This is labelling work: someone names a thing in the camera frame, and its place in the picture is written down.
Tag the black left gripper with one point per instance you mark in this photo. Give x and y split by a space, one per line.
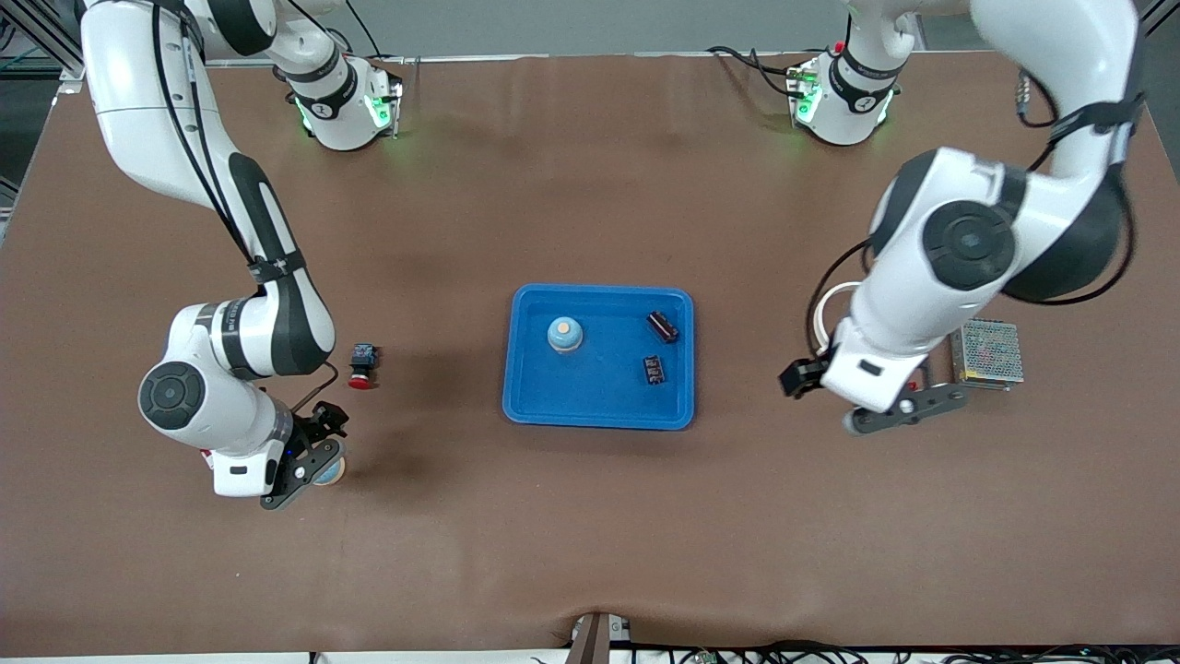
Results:
800 375

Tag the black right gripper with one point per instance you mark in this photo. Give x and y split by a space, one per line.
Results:
322 426

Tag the blue call bell black scratches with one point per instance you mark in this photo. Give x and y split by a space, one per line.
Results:
333 474

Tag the large dark electrolytic capacitor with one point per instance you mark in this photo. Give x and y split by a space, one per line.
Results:
663 327

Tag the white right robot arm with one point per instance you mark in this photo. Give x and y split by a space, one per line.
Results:
138 92

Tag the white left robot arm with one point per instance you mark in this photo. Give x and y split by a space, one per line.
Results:
968 240

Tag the blue plastic tray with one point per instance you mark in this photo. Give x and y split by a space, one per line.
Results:
599 406

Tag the white curved plastic part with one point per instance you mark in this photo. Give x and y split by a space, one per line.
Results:
818 323

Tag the red mushroom button blue body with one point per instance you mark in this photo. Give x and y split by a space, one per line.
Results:
362 355

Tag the metal mesh power supply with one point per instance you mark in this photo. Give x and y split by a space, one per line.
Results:
991 355

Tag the brown table mat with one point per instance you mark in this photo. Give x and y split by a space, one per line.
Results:
590 535

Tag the grey post at table edge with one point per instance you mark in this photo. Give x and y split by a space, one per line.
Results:
595 641

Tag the aluminium frame profile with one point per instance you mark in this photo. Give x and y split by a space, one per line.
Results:
1160 14
37 37

